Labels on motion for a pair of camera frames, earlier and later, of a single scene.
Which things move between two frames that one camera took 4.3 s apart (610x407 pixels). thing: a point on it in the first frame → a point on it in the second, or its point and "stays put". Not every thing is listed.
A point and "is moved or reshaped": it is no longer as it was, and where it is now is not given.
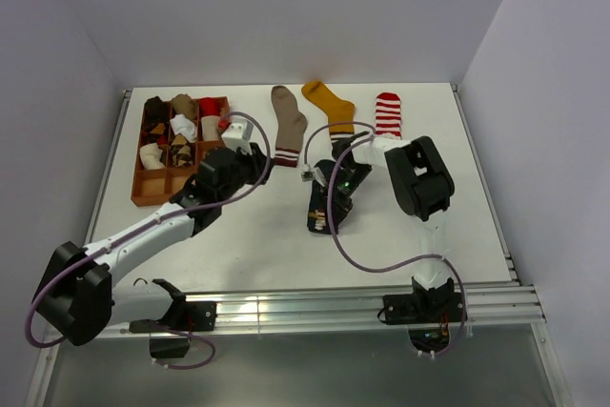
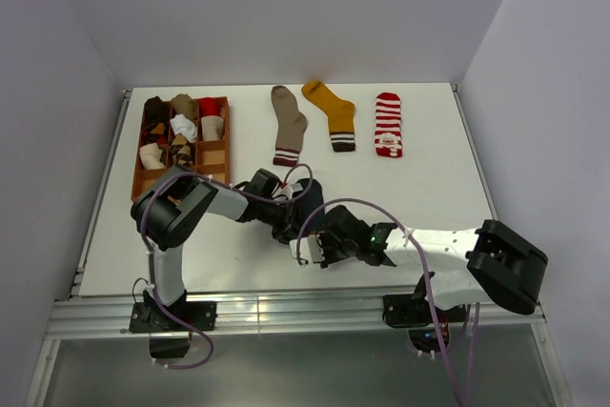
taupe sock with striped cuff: (292, 125) stays put
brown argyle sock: (181, 152) stays put
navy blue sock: (318, 214) is moved or reshaped
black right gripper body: (342, 189) → (335, 250)
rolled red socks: (213, 106) stays put
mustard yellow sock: (338, 111) stays put
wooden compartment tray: (174, 137) stays put
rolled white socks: (181, 124) stays put
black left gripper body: (247, 170) → (279, 217)
